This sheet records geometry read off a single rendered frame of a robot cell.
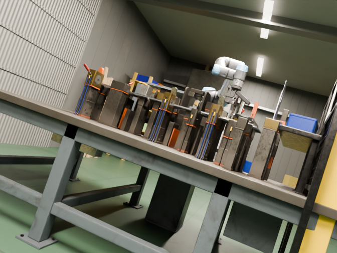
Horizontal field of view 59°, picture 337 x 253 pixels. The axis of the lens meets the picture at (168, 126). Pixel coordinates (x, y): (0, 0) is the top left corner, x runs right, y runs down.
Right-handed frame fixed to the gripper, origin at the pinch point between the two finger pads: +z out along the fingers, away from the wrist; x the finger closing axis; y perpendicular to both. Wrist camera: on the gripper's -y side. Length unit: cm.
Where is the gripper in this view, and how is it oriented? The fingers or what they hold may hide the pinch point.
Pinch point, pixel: (230, 116)
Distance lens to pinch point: 201.6
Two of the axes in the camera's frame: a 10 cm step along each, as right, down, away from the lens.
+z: -3.1, 9.5, -0.4
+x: -3.8, -1.6, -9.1
